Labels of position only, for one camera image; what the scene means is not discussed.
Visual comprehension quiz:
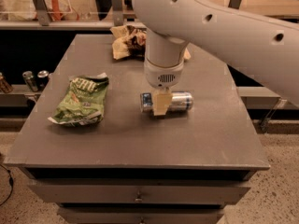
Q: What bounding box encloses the left metal railing post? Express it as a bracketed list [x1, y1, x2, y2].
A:
[33, 0, 51, 26]

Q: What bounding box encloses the middle metal railing post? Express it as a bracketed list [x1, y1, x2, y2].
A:
[111, 0, 123, 26]

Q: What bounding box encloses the black cable on floor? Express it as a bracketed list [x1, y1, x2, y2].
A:
[0, 163, 15, 207]

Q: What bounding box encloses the redbull can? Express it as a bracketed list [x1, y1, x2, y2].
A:
[140, 91, 193, 112]

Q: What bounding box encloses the white orange plastic bag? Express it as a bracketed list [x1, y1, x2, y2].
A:
[7, 0, 72, 21]

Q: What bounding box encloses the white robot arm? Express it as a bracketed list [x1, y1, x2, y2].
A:
[133, 0, 299, 106]

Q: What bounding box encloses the drawer with knob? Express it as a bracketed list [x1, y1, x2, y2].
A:
[29, 179, 249, 205]
[58, 207, 223, 224]

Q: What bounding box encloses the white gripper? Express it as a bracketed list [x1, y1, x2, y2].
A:
[144, 59, 184, 116]

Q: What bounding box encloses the brown yellow chip bag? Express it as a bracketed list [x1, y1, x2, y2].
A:
[109, 24, 192, 62]

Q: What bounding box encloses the grey drawer cabinet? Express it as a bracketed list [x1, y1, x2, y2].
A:
[6, 35, 269, 212]

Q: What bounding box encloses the green chip bag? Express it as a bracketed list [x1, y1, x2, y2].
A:
[48, 73, 109, 127]

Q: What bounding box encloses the dark can on shelf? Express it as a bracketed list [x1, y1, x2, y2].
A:
[37, 70, 50, 90]

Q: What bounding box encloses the lower drawer with knob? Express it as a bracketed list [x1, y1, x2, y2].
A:
[58, 207, 223, 224]

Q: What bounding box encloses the upper drawer with knob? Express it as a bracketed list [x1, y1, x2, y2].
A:
[29, 179, 249, 205]

